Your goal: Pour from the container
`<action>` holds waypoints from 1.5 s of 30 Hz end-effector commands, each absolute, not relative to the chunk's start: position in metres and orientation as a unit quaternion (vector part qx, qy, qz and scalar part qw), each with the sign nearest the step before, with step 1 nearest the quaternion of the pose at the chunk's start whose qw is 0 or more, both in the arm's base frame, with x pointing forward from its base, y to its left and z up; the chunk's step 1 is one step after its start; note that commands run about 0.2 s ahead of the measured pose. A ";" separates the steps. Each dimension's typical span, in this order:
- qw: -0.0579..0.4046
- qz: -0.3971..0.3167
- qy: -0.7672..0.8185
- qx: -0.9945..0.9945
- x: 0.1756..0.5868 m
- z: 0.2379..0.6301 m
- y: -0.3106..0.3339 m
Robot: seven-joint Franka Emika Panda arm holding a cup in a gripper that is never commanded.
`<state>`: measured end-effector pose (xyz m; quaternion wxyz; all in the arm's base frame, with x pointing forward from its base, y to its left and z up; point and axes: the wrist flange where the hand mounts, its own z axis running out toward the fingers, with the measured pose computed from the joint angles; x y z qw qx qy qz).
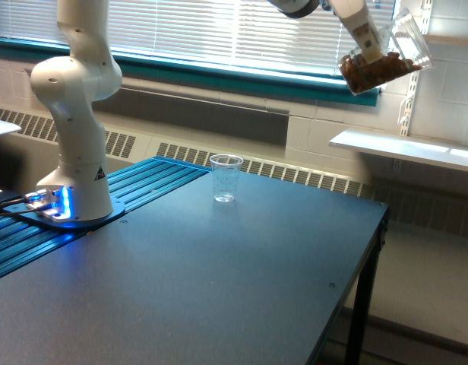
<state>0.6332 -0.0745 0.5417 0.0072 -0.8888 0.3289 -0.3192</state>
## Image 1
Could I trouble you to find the black cables at base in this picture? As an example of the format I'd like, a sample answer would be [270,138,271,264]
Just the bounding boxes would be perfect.
[0,192,41,217]

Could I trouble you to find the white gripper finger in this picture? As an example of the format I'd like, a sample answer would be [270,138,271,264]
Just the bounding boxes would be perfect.
[330,0,383,64]

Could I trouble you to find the clear plastic cup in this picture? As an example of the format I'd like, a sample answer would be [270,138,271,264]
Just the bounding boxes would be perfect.
[210,154,244,202]
[338,8,434,95]

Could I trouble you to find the clear plastic cup on table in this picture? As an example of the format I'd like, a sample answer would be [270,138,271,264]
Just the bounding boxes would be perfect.
[210,154,244,202]

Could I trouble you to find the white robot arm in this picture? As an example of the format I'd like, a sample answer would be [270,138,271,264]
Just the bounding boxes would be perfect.
[27,1,122,227]

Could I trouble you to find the white object left edge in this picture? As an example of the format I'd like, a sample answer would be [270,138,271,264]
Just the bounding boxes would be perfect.
[0,120,22,136]

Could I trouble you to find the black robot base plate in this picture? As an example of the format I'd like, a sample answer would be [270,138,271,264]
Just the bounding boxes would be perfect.
[4,201,125,231]

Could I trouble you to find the white wall shelf upper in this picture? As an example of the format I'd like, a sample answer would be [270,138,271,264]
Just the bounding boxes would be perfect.
[424,34,468,46]

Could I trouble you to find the baseboard radiator heater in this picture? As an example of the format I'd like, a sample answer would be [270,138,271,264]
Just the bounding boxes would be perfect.
[0,106,468,239]

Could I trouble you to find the white shelf rail bracket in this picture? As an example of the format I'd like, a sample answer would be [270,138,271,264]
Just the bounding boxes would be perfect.
[398,0,433,137]

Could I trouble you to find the black table leg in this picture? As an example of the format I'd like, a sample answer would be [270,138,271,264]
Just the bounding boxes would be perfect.
[344,217,387,364]

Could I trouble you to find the brown almonds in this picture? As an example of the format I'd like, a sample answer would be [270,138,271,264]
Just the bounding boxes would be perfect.
[339,52,422,95]

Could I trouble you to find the white window blinds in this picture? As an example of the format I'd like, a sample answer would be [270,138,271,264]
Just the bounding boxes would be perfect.
[0,0,395,79]

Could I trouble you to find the white wall shelf lower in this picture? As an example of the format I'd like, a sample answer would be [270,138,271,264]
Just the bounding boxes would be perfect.
[329,129,468,172]

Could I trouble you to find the white wall shelf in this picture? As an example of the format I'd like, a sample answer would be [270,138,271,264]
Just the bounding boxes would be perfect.
[329,129,468,172]
[424,34,468,46]

